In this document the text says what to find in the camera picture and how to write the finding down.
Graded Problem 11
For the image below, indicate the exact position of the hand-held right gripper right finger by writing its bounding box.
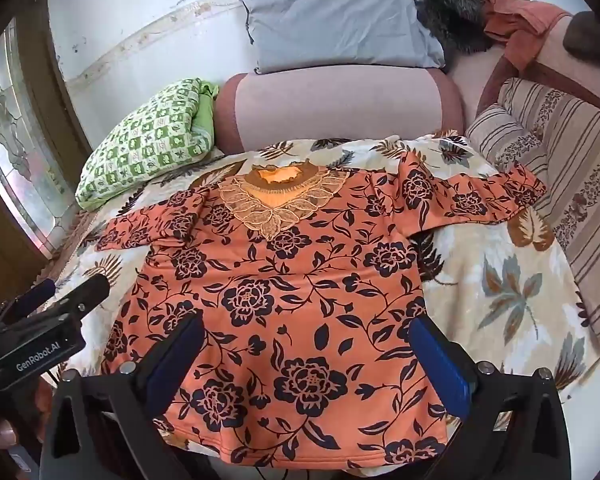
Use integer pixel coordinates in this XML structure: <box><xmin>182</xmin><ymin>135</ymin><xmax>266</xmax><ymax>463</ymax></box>
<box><xmin>409</xmin><ymin>314</ymin><xmax>573</xmax><ymax>480</ymax></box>

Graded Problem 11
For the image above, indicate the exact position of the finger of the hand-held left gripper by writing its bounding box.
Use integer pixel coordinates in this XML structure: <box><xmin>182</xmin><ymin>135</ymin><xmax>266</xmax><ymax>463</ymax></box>
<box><xmin>30</xmin><ymin>273</ymin><xmax>112</xmax><ymax>325</ymax></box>
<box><xmin>0</xmin><ymin>277</ymin><xmax>57</xmax><ymax>320</ymax></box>

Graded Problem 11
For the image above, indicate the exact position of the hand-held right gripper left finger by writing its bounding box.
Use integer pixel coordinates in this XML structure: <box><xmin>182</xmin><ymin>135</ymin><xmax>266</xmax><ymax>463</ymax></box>
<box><xmin>40</xmin><ymin>310</ymin><xmax>206</xmax><ymax>480</ymax></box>

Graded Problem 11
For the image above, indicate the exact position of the orange floral shirt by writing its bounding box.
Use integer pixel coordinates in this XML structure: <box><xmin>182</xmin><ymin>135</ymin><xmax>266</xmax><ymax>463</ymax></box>
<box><xmin>96</xmin><ymin>159</ymin><xmax>548</xmax><ymax>472</ymax></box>

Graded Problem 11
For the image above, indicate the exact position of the person's left hand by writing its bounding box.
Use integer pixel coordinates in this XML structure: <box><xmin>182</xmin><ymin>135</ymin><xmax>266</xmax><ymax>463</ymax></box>
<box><xmin>0</xmin><ymin>410</ymin><xmax>22</xmax><ymax>463</ymax></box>

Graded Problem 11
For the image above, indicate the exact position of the leaf print blanket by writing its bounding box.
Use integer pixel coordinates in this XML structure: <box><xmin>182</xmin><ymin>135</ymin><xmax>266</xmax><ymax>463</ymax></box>
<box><xmin>45</xmin><ymin>130</ymin><xmax>600</xmax><ymax>480</ymax></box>

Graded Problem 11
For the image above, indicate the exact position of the stained glass window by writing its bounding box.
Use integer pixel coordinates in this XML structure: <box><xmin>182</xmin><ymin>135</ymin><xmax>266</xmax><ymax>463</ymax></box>
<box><xmin>0</xmin><ymin>20</ymin><xmax>81</xmax><ymax>261</ymax></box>

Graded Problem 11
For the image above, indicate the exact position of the green patterned pillow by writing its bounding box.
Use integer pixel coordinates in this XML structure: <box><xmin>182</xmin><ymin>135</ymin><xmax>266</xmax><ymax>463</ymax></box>
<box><xmin>75</xmin><ymin>78</ymin><xmax>220</xmax><ymax>212</ymax></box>

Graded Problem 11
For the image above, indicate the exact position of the striped floral cushion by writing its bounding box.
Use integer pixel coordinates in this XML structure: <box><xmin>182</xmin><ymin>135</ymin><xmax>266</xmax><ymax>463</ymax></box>
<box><xmin>466</xmin><ymin>77</ymin><xmax>600</xmax><ymax>353</ymax></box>

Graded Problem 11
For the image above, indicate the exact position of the dark furry garment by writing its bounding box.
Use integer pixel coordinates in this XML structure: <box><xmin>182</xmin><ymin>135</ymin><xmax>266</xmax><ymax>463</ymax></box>
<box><xmin>415</xmin><ymin>0</ymin><xmax>493</xmax><ymax>56</ymax></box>

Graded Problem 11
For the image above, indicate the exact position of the orange cloth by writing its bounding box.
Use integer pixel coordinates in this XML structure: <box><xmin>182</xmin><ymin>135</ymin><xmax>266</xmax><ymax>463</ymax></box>
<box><xmin>482</xmin><ymin>0</ymin><xmax>571</xmax><ymax>73</ymax></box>

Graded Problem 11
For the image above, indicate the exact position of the grey pillow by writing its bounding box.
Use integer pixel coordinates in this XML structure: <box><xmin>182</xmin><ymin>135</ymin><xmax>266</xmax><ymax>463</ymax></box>
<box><xmin>237</xmin><ymin>0</ymin><xmax>448</xmax><ymax>75</ymax></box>

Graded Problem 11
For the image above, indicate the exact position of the brown cushion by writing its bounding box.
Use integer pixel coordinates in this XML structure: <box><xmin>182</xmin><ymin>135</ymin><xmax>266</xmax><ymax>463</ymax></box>
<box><xmin>564</xmin><ymin>10</ymin><xmax>600</xmax><ymax>58</ymax></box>

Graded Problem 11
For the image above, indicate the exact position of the wooden window frame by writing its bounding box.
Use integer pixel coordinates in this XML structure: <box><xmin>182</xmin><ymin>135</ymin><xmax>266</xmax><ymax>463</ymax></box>
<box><xmin>27</xmin><ymin>0</ymin><xmax>95</xmax><ymax>166</ymax></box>

